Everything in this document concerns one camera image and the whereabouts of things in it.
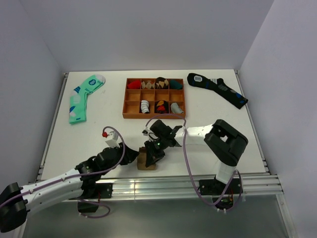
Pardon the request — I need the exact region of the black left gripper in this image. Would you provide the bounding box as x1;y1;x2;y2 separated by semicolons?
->
101;141;139;175

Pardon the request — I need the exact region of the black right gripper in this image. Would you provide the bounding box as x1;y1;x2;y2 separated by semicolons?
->
145;136;169;167

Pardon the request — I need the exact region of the tan brown ribbed sock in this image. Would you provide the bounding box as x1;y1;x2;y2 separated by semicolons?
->
137;147;156;171

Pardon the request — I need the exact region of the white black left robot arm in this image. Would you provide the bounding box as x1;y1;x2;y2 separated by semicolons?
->
0;143;139;233

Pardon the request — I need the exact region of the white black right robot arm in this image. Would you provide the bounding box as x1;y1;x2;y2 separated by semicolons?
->
144;119;248;193

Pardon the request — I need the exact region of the black red argyle rolled sock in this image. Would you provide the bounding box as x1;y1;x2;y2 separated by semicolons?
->
155;100;169;114

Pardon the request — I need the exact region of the white striped rolled sock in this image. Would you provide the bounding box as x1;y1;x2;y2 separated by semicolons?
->
140;100;150;114

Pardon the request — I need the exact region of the grey rolled sock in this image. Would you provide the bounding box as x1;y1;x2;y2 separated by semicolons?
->
170;102;184;114

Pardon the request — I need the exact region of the orange compartment tray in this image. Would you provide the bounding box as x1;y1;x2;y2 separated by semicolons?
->
122;78;186;119

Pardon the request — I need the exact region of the mint green patterned sock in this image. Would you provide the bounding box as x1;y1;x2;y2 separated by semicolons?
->
68;74;106;124

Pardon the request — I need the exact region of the beige argyle rolled sock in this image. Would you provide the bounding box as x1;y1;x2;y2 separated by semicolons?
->
141;80;155;89

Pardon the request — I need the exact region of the brown argyle rolled sock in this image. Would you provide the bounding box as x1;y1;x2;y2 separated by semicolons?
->
155;77;169;89

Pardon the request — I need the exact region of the dark teal rolled sock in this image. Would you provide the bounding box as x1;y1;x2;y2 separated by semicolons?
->
169;79;183;90

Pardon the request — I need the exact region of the black blue patterned sock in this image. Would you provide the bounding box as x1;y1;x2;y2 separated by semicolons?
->
187;73;248;109

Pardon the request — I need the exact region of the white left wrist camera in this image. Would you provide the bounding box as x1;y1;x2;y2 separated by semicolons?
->
103;131;119;148

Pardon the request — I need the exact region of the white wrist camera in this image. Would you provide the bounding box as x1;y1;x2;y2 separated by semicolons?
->
103;131;119;148
142;127;151;136

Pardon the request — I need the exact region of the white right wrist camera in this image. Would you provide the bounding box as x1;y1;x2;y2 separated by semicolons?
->
142;127;151;136

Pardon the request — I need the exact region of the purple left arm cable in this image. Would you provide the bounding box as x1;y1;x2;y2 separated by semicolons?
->
0;126;127;219

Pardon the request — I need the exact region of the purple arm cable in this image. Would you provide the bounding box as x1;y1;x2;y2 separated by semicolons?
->
0;126;127;219
145;114;243;208

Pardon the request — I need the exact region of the aluminium table edge rail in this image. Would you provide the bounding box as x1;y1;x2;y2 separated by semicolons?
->
36;70;282;200

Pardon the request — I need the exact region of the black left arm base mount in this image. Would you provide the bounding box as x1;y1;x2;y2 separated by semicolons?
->
77;183;113;216

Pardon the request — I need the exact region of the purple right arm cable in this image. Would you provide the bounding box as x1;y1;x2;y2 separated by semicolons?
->
145;114;243;208

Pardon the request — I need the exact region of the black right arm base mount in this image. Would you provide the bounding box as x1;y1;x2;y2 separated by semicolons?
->
198;178;243;211

